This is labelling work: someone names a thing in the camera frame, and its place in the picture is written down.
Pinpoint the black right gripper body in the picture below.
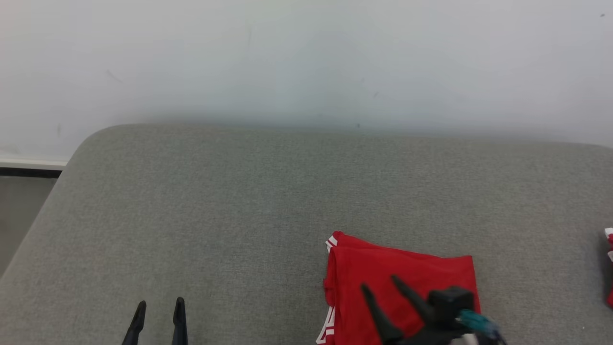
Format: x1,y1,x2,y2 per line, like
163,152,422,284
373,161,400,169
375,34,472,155
390,314,467,345

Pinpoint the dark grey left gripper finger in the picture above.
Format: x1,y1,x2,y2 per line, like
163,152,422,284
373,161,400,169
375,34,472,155
121,300,147,345
171,297,189,345

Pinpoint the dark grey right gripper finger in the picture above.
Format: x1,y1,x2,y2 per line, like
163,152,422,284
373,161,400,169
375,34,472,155
361,284,404,344
391,275,434,327

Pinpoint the red white garment with tag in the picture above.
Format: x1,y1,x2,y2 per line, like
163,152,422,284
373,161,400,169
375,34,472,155
316,231,481,345

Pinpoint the red garment with white stripe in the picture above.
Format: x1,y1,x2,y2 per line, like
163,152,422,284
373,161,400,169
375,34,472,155
603,228,613,307

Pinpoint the black white wall baseboard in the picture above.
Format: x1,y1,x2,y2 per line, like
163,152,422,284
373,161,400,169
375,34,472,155
0,156,68,179

